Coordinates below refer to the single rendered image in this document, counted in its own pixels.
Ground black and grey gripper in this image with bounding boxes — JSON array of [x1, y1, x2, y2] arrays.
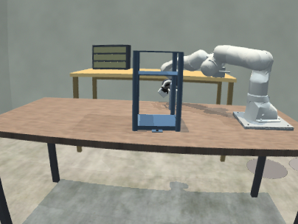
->
[[161, 83, 170, 95]]

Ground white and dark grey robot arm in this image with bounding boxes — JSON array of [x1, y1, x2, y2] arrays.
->
[[184, 46, 280, 123]]

